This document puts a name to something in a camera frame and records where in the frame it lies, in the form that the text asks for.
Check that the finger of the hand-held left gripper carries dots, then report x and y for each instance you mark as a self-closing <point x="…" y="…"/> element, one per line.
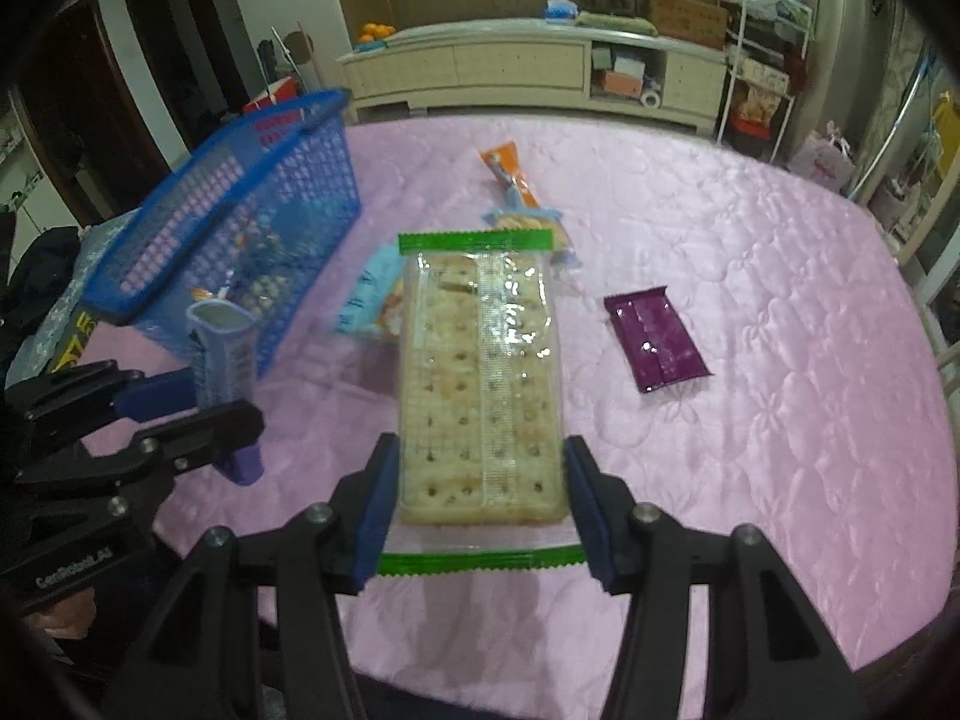
<point x="157" y="396"/>
<point x="210" y="435"/>

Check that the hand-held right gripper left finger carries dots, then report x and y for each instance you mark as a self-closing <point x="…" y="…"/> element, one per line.
<point x="375" y="517"/>

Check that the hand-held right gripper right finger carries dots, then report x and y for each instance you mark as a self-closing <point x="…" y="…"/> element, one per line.
<point x="589" y="517"/>

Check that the clear bun snack packet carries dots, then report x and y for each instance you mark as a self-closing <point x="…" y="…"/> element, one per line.
<point x="262" y="285"/>

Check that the green-edged cracker packet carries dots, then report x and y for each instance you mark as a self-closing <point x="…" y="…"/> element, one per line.
<point x="480" y="390"/>

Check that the purple snack packet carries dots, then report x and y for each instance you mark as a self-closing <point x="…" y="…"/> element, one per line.
<point x="656" y="341"/>

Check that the light blue snack packet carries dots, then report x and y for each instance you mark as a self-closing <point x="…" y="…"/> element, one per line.
<point x="367" y="292"/>

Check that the blue plastic basket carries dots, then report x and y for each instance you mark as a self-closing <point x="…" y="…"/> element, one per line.
<point x="225" y="172"/>

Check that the clear blue-ended cracker packet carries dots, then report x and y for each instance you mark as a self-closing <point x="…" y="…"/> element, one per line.
<point x="529" y="221"/>

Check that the orange snack packet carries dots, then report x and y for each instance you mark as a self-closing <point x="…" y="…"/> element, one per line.
<point x="510" y="169"/>

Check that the grey folded quilt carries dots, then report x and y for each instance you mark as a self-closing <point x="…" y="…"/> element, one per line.
<point x="67" y="315"/>

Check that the pink quilted tablecloth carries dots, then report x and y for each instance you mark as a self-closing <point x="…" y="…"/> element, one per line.
<point x="750" y="465"/>

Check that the black jacket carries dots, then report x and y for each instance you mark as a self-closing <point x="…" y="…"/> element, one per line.
<point x="37" y="262"/>

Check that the dark wooden door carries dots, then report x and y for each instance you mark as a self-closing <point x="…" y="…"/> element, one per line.
<point x="90" y="105"/>

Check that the red paper bag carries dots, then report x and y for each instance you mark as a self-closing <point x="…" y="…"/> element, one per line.
<point x="270" y="94"/>

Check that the pile of oranges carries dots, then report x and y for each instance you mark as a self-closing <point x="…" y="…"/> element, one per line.
<point x="375" y="31"/>

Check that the pink gift bag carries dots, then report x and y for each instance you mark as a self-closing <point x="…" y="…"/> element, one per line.
<point x="821" y="161"/>

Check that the white tape roll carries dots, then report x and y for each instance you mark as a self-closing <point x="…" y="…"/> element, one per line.
<point x="651" y="96"/>

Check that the orange box in cabinet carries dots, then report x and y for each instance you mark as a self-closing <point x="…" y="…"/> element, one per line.
<point x="622" y="81"/>

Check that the cream tv cabinet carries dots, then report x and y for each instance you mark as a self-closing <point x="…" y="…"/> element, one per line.
<point x="487" y="67"/>

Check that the blue mop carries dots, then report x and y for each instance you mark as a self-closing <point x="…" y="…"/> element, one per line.
<point x="892" y="127"/>

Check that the green folded cushion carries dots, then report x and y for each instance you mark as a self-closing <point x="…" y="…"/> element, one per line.
<point x="615" y="22"/>

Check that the brown cardboard box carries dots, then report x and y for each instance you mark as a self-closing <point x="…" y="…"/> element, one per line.
<point x="686" y="19"/>

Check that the blue tissue box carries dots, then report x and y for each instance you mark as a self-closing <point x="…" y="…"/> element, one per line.
<point x="561" y="9"/>

